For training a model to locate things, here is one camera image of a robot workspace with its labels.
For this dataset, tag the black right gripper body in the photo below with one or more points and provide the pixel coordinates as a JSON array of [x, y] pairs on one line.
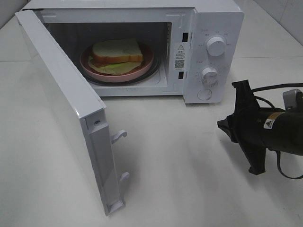
[[245, 127]]

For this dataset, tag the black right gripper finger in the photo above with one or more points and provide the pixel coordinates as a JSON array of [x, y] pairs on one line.
[[255, 152], [245, 100]]

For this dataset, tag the round white door release button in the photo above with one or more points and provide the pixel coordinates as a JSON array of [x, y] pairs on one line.
[[204, 94]]

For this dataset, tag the white microwave knob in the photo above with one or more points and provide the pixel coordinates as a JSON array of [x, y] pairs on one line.
[[209, 75], [215, 45]]

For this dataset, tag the pink round plate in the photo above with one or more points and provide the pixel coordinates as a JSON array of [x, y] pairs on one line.
[[149, 58]]

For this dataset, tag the white bread sandwich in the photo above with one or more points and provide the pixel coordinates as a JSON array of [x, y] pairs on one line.
[[115, 57]]

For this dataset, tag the white microwave door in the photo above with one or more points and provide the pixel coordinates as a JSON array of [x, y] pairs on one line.
[[78, 111]]

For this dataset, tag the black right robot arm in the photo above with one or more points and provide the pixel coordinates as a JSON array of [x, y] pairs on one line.
[[283, 130]]

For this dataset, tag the white microwave oven body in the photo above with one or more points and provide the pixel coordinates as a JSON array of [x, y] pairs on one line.
[[77, 24]]

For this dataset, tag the white warning label sticker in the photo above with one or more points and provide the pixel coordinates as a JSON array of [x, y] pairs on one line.
[[180, 56]]

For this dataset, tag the glass microwave turntable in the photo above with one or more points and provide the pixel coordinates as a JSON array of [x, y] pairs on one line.
[[153, 69]]

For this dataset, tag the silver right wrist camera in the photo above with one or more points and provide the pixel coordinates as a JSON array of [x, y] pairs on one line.
[[293, 100]]

